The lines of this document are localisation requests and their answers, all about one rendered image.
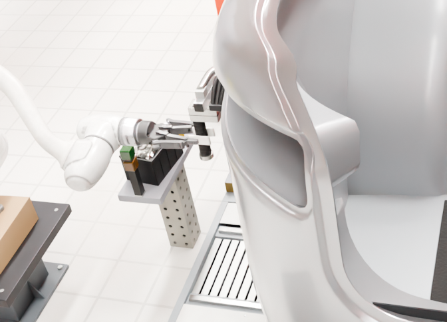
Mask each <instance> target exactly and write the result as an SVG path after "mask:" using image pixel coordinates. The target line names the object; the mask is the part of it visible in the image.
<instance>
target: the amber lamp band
mask: <svg viewBox="0 0 447 322"><path fill-rule="evenodd" d="M123 165H124V169H125V170H126V171H131V172H135V171H136V169H137V167H138V165H139V163H138V160H137V157H135V158H134V159H133V161H132V162H125V161H124V162H123Z"/></svg>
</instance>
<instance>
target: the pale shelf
mask: <svg viewBox="0 0 447 322"><path fill-rule="evenodd" d="M188 135H194V134H184V136H185V137H188ZM189 145H190V146H189V147H187V148H186V146H185V148H184V149H183V152H184V153H183V154H182V156H181V157H180V158H179V160H178V161H177V162H176V163H175V165H174V166H173V168H172V169H171V170H170V171H169V172H168V174H167V175H166V177H165V178H164V179H163V180H162V182H161V183H160V185H159V186H155V185H151V184H145V183H143V186H144V189H145V191H146V192H145V194H144V195H143V197H136V196H134V191H133V188H132V184H131V182H130V180H126V181H125V183H124V185H123V187H122V188H121V190H120V191H119V193H118V199H119V201H121V202H136V203H143V204H158V205H162V204H163V202H164V200H165V198H166V196H167V194H168V192H169V191H170V188H171V187H172V184H173V183H174V181H175V179H176V177H177V175H178V173H179V171H180V170H181V168H182V166H183V164H184V162H185V160H186V158H187V157H188V154H189V153H190V150H191V149H192V147H193V144H189Z"/></svg>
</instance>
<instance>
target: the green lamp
mask: <svg viewBox="0 0 447 322"><path fill-rule="evenodd" d="M119 153H120V156H121V158H122V160H132V159H133V157H134V155H135V154H136V153H135V150H134V147H133V146H122V148H121V149H120V151H119Z"/></svg>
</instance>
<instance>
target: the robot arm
mask: <svg viewBox="0 0 447 322"><path fill-rule="evenodd" d="M0 91H2V92H3V93H4V94H5V95H6V96H7V98H8V99H9V100H10V101H11V103H12V105H13V106H14V107H15V110H16V111H17V112H18V114H19V116H20V117H21V119H22V120H23V122H24V123H25V125H26V127H27V128H28V130H29V132H30V133H31V135H32V136H33V138H34V139H35V140H36V142H37V143H38V144H39V146H40V147H41V148H43V149H44V150H45V151H46V152H48V153H49V154H50V155H51V156H53V157H54V158H56V159H57V160H58V162H59V164H60V167H61V168H62V169H63V170H64V179H65V182H66V184H67V186H68V187H69V188H71V189H72V190H75V191H77V192H83V191H87V190H89V189H91V188H92V187H94V186H95V185H96V184H97V183H98V181H99V180H100V179H101V178H102V176H103V174H104V173H105V172H106V169H107V168H108V165H109V164H110V159H111V158H112V155H113V154H114V152H115V151H116V150H117V149H119V148H120V146H141V145H142V144H145V145H153V148H154V150H157V149H161V148H163V149H184V148H185V146H186V148H187V147H189V146H190V145H189V144H193V145H197V144H202V145H211V140H210V136H216V134H215V130H214V128H208V127H206V129H207V132H208V136H196V133H195V130H194V125H193V122H192V121H186V120H173V119H171V118H167V119H166V122H165V123H160V124H156V123H155V122H153V121H150V120H142V119H141V118H130V117H122V116H119V115H116V114H92V115H88V116H85V117H82V118H81V119H80V120H79V122H78V124H77V128H76V133H77V136H78V138H79V139H77V138H75V139H73V140H63V139H61V138H59V137H57V136H55V135H54V134H53V133H52V132H51V131H50V129H49V127H48V126H47V124H46V123H45V121H44V119H43V117H42V116H41V114H40V112H39V110H38V109H37V107H36V105H35V103H34V102H33V100H32V98H31V97H30V95H29V93H28V92H27V90H26V88H25V87H24V86H23V84H22V83H21V81H20V80H19V79H18V78H17V77H16V76H15V75H14V74H12V73H11V72H10V71H8V70H7V69H6V68H5V67H3V66H1V65H0ZM175 134H194V135H188V137H185V136H179V135H175ZM8 150H9V144H8V139H7V137H6V135H5V133H4V132H3V131H2V130H0V168H1V167H2V165H3V163H4V161H5V159H6V157H7V154H8Z"/></svg>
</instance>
